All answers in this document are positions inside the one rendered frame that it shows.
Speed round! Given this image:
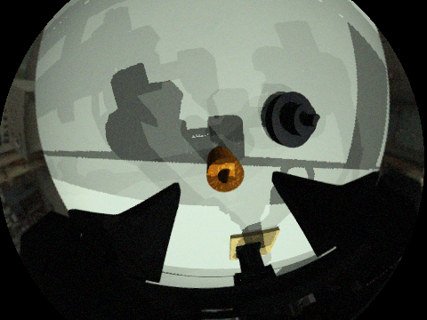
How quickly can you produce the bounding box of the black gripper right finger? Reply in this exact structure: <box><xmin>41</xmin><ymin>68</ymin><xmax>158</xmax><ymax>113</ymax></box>
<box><xmin>271</xmin><ymin>171</ymin><xmax>380</xmax><ymax>257</ymax></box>

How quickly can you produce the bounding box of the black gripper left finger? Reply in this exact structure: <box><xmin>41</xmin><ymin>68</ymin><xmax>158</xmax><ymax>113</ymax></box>
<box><xmin>68</xmin><ymin>182</ymin><xmax>181</xmax><ymax>283</ymax></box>

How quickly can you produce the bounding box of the dark grey round pedestal with shaft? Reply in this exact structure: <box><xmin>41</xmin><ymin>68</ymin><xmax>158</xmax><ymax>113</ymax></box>
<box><xmin>264</xmin><ymin>92</ymin><xmax>320</xmax><ymax>148</ymax></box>

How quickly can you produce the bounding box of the orange tapered knob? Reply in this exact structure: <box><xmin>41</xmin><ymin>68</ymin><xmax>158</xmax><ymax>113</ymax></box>
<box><xmin>206</xmin><ymin>146</ymin><xmax>245</xmax><ymax>192</ymax></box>

